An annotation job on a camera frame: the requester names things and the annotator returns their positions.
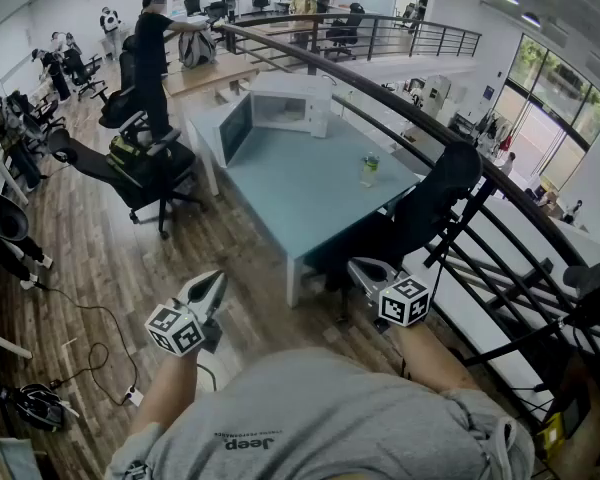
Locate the black curved railing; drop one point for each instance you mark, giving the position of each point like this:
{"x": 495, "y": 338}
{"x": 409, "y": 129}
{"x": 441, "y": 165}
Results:
{"x": 380, "y": 95}

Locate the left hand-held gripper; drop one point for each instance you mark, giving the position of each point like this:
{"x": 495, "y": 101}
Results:
{"x": 175, "y": 330}

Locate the black balcony railing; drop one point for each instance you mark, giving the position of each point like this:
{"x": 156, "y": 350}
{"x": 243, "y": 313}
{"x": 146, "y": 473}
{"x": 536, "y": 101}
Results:
{"x": 375, "y": 38}

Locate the white microwave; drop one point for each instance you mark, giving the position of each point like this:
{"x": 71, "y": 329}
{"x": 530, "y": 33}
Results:
{"x": 292, "y": 88}

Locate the person's right forearm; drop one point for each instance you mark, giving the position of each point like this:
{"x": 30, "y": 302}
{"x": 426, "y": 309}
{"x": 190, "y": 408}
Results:
{"x": 430, "y": 358}

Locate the grey t-shirt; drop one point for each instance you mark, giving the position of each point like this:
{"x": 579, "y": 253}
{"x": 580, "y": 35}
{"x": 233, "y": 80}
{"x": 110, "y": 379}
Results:
{"x": 305, "y": 408}

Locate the green yellow backpack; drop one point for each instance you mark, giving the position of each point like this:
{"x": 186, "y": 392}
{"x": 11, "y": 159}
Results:
{"x": 125, "y": 155}

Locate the grey white backpack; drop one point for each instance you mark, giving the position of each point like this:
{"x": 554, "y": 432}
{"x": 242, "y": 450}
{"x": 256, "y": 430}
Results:
{"x": 196, "y": 48}

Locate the wooden desk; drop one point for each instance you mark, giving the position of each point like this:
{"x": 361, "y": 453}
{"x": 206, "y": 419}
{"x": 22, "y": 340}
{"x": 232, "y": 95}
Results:
{"x": 205, "y": 75}

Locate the white power strip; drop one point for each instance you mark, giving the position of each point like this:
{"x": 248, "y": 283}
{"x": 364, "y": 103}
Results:
{"x": 134, "y": 396}

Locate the person's left forearm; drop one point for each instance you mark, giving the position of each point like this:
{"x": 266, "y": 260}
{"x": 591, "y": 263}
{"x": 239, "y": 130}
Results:
{"x": 167, "y": 393}

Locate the large glass window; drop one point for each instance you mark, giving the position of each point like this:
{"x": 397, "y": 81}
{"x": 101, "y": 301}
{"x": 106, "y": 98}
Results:
{"x": 545, "y": 98}

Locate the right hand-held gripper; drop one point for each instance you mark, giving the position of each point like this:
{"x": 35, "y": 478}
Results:
{"x": 405, "y": 303}

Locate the white cabinet machine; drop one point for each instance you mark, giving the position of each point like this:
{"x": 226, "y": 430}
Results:
{"x": 436, "y": 93}

